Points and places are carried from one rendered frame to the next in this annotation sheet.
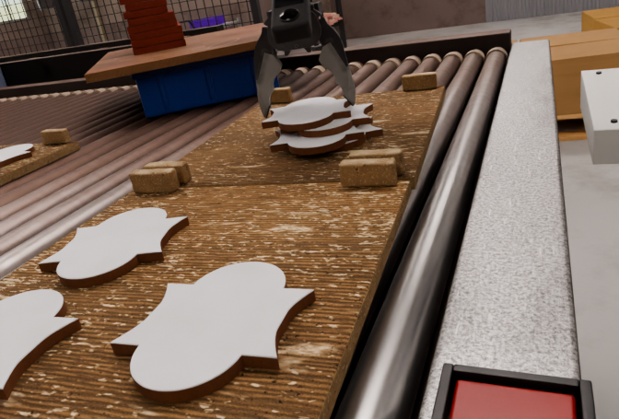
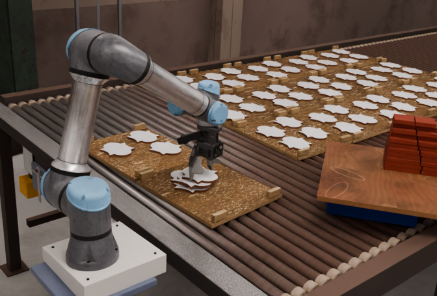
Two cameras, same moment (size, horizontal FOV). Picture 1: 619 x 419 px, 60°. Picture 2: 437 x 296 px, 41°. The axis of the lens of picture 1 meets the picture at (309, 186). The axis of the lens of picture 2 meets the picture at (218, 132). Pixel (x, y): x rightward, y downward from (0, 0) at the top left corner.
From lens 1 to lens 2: 2.47 m
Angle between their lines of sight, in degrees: 103
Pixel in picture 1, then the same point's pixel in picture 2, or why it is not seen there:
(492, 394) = not seen: hidden behind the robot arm
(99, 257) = (158, 145)
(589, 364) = not seen: outside the picture
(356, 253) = (116, 163)
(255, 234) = (143, 159)
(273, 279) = (118, 153)
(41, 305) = (147, 140)
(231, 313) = (115, 149)
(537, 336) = not seen: hidden behind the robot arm
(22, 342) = (137, 138)
